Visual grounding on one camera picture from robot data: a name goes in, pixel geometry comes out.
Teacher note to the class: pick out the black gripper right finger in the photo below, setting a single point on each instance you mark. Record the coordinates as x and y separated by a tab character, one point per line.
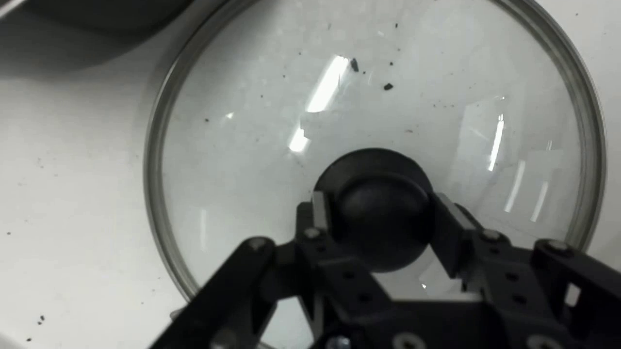
517	283

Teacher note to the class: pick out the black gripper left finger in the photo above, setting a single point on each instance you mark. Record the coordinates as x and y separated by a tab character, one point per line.
245	283

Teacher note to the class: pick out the glass lid with black knob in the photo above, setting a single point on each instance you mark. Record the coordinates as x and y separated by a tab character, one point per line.
258	128

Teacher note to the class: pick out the white plastic tray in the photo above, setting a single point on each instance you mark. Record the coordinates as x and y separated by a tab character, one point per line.
64	194

